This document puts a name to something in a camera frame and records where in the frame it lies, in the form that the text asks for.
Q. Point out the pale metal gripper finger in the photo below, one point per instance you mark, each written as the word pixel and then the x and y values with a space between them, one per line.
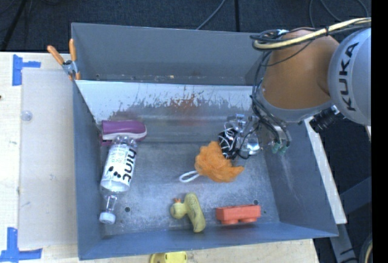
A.
pixel 238 122
pixel 251 148

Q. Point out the grey metal bin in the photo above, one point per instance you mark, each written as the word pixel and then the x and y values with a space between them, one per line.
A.
pixel 169 55

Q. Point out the black cylinder on white bracket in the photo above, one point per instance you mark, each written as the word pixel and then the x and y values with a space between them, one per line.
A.
pixel 323 120

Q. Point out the purple stapler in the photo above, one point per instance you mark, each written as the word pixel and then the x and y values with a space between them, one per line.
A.
pixel 122 128

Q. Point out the clear plastic bottle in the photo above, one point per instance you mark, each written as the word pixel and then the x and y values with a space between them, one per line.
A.
pixel 119 165

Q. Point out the orange-red toy brick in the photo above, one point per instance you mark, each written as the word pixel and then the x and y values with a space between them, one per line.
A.
pixel 238 213

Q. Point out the yellow toy duck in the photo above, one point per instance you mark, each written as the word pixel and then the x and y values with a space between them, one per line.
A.
pixel 194 213

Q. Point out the orange mesh bath sponge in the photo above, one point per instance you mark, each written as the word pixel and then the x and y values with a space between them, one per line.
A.
pixel 216 165

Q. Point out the black and white tangled bundle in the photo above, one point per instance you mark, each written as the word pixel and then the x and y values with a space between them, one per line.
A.
pixel 226 143

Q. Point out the pale flat board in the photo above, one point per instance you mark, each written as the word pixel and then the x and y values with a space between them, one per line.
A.
pixel 45 165

